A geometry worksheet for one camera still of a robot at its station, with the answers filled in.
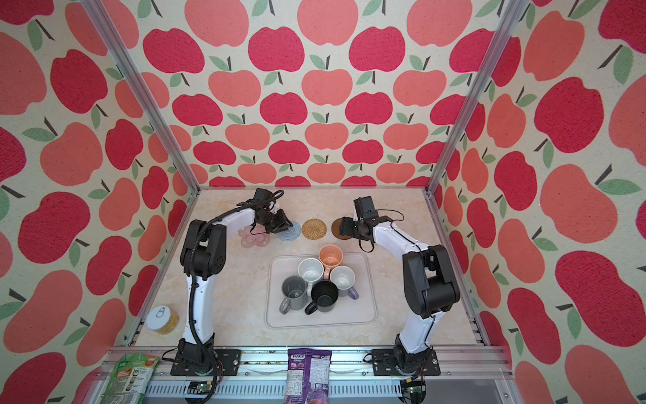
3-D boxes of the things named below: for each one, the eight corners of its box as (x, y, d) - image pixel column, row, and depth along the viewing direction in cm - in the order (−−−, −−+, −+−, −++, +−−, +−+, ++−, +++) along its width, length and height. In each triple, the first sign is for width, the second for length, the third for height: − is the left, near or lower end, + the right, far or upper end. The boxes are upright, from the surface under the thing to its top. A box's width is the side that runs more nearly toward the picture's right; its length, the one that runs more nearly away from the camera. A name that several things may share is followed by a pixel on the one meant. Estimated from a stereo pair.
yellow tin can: (151, 334, 81) (140, 329, 77) (160, 311, 86) (151, 305, 81) (174, 334, 81) (166, 329, 77) (183, 311, 86) (175, 305, 82)
